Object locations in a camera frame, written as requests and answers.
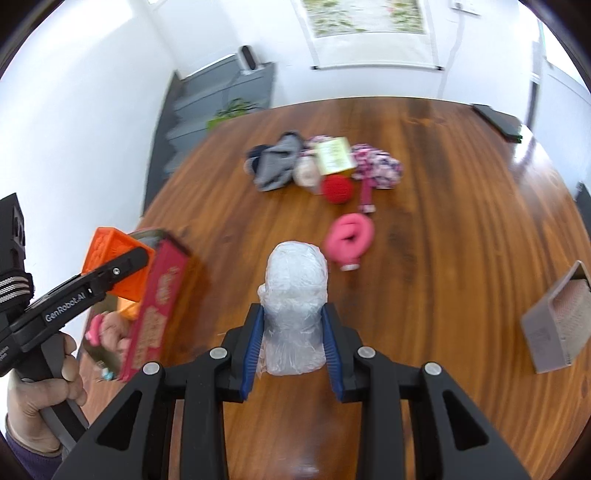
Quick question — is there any red tin container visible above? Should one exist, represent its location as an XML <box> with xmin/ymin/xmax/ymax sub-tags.
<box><xmin>85</xmin><ymin>228</ymin><xmax>192</xmax><ymax>384</ymax></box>

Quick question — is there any stack of brown cards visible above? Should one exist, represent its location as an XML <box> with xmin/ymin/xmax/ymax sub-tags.
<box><xmin>551</xmin><ymin>279</ymin><xmax>591</xmax><ymax>361</ymax></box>

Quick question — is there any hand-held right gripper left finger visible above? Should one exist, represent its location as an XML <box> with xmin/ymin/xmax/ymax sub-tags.
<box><xmin>51</xmin><ymin>302</ymin><xmax>266</xmax><ymax>480</ymax></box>

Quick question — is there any green label packet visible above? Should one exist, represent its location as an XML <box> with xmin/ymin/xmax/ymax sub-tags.
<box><xmin>314</xmin><ymin>137</ymin><xmax>357</xmax><ymax>176</ymax></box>

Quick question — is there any wall scroll painting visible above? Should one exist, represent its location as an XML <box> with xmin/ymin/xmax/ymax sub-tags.
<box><xmin>291</xmin><ymin>0</ymin><xmax>445</xmax><ymax>72</ymax></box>

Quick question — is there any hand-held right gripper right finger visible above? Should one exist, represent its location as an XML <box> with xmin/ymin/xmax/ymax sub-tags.
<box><xmin>321</xmin><ymin>305</ymin><xmax>532</xmax><ymax>480</ymax></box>

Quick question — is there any black phone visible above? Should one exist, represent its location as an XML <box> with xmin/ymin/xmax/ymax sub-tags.
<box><xmin>471</xmin><ymin>104</ymin><xmax>525</xmax><ymax>143</ymax></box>

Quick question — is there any pink leopard sock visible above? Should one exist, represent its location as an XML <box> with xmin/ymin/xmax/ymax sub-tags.
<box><xmin>350</xmin><ymin>144</ymin><xmax>403</xmax><ymax>190</ymax></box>

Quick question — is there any grey black-cuffed sock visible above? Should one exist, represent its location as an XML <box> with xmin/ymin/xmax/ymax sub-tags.
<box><xmin>245</xmin><ymin>131</ymin><xmax>305</xmax><ymax>192</ymax></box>

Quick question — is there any person's left forearm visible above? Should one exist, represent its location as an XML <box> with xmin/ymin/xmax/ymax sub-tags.
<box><xmin>4</xmin><ymin>415</ymin><xmax>65</xmax><ymax>480</ymax></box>

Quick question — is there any white cable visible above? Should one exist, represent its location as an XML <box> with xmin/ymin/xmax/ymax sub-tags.
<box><xmin>436</xmin><ymin>14</ymin><xmax>465</xmax><ymax>100</ymax></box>

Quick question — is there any pink strap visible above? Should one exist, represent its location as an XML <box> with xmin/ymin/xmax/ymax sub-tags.
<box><xmin>360</xmin><ymin>178</ymin><xmax>377</xmax><ymax>214</ymax></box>

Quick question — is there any cream sock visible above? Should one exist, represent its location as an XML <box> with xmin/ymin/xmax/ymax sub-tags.
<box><xmin>293</xmin><ymin>154</ymin><xmax>324</xmax><ymax>188</ymax></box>

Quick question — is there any person's left hand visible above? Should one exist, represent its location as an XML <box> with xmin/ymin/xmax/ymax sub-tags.
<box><xmin>6</xmin><ymin>332</ymin><xmax>88</xmax><ymax>453</ymax></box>

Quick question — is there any red knitted ball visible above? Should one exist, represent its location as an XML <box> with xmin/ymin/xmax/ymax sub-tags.
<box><xmin>321</xmin><ymin>174</ymin><xmax>355</xmax><ymax>205</ymax></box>

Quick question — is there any pink knotted foam tube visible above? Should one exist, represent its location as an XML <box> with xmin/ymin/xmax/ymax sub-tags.
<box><xmin>323</xmin><ymin>213</ymin><xmax>376</xmax><ymax>272</ymax></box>

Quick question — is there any green gift bag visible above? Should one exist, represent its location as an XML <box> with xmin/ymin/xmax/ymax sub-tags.
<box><xmin>205</xmin><ymin>99</ymin><xmax>264</xmax><ymax>132</ymax></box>

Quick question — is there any grey card box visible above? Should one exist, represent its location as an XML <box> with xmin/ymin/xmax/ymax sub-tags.
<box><xmin>519</xmin><ymin>261</ymin><xmax>591</xmax><ymax>374</ymax></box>

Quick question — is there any orange studded toy block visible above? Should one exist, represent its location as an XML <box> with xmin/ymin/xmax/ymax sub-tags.
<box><xmin>82</xmin><ymin>226</ymin><xmax>155</xmax><ymax>301</ymax></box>

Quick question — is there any grey staircase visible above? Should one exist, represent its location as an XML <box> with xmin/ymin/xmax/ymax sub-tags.
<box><xmin>154</xmin><ymin>53</ymin><xmax>277</xmax><ymax>181</ymax></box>

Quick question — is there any white door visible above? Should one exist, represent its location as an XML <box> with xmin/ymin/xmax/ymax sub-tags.
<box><xmin>529</xmin><ymin>18</ymin><xmax>591</xmax><ymax>139</ymax></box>

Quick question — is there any plastic-wrapped white roll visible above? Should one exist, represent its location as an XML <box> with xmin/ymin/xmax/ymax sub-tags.
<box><xmin>256</xmin><ymin>240</ymin><xmax>329</xmax><ymax>379</ymax></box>

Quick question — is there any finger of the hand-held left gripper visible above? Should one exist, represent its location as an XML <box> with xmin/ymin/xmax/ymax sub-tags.
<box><xmin>76</xmin><ymin>247</ymin><xmax>156</xmax><ymax>296</ymax></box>

